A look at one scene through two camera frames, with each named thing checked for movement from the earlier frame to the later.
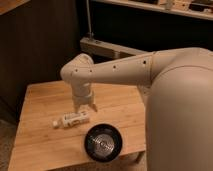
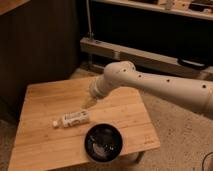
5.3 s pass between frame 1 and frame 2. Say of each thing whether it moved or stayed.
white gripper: moved
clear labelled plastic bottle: stayed
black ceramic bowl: stayed
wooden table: stayed
